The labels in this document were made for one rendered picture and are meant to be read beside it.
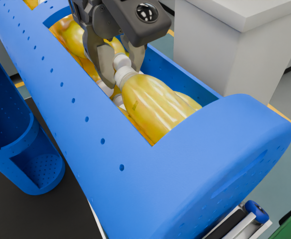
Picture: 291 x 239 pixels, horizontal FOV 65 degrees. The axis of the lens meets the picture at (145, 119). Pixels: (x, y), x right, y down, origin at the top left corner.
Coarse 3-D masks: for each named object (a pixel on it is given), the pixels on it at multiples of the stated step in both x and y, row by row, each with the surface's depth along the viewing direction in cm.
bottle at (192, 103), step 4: (176, 92) 39; (180, 92) 39; (180, 96) 38; (184, 96) 38; (188, 96) 39; (184, 100) 37; (188, 100) 37; (192, 100) 38; (192, 104) 36; (196, 104) 37; (196, 108) 36; (200, 108) 36
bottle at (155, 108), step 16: (128, 80) 34; (144, 80) 33; (160, 80) 34; (128, 96) 33; (144, 96) 31; (160, 96) 30; (176, 96) 31; (128, 112) 34; (144, 112) 31; (160, 112) 29; (176, 112) 29; (192, 112) 29; (144, 128) 31; (160, 128) 29
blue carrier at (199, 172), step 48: (0, 0) 56; (48, 0) 45; (48, 48) 38; (48, 96) 36; (96, 96) 29; (192, 96) 48; (240, 96) 27; (96, 144) 27; (144, 144) 24; (192, 144) 22; (240, 144) 21; (288, 144) 32; (96, 192) 27; (144, 192) 22; (192, 192) 20; (240, 192) 33
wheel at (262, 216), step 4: (248, 204) 43; (252, 204) 42; (256, 204) 44; (248, 208) 42; (252, 208) 42; (256, 208) 41; (260, 208) 42; (248, 212) 42; (256, 212) 41; (260, 212) 41; (264, 212) 43; (256, 216) 41; (260, 216) 41; (264, 216) 41; (268, 216) 42; (256, 220) 41; (260, 220) 41; (264, 220) 41; (268, 220) 42
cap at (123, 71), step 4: (120, 68) 37; (124, 68) 37; (128, 68) 37; (132, 68) 38; (116, 72) 37; (120, 72) 37; (124, 72) 36; (128, 72) 36; (116, 76) 37; (120, 76) 36; (116, 80) 37; (120, 80) 36; (116, 84) 38
